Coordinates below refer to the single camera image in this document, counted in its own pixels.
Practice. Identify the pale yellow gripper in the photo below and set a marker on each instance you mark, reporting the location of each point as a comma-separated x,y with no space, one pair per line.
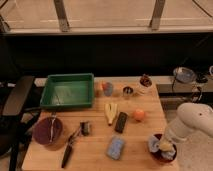
164,145

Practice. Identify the red bowl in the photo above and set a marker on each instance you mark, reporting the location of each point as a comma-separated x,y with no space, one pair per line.
163,157

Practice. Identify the light blue towel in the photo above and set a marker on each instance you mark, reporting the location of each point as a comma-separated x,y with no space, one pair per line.
159,149

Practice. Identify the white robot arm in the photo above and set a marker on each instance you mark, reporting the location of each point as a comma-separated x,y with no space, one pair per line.
190,117

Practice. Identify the metal bowl on shelf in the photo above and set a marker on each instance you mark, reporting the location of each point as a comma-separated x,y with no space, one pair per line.
184,75

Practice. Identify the metal spoon in bowl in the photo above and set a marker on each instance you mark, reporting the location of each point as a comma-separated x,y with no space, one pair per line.
53,118

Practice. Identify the purple bowl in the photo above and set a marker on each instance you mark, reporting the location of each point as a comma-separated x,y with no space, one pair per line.
41,131

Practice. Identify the orange fruit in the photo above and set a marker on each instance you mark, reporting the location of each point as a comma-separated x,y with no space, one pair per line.
139,115

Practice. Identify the blue sponge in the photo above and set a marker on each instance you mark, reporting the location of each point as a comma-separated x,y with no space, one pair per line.
115,148

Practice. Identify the black rectangular block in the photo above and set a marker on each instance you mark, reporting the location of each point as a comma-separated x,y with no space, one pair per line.
121,121

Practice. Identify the small metal cup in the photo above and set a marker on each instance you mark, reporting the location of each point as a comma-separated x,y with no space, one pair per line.
128,91

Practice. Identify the white cup with brown contents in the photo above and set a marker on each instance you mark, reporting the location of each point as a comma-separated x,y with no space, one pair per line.
144,84

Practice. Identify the blue cup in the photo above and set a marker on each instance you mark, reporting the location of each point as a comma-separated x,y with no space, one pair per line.
107,88

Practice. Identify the small black metal clip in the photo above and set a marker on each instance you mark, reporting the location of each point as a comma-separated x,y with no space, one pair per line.
85,128

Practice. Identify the green plastic tray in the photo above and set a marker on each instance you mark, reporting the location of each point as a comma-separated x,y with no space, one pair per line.
67,91

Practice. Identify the black handled knife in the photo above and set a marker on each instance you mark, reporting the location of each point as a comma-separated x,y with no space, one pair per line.
68,149

